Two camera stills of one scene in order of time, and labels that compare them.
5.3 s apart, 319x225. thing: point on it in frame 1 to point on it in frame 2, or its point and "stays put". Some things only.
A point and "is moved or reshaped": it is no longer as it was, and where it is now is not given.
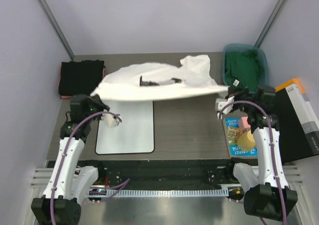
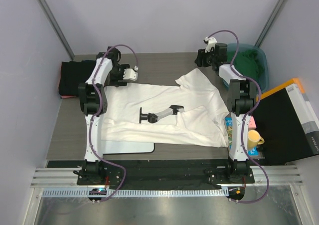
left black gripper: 95,100 to 114,82
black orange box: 298,128 stays put
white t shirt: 123,82 is moved or reshaped
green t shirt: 244,68 stays put
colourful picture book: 233,131 stays put
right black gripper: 238,92 to 201,55
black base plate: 163,173 stays put
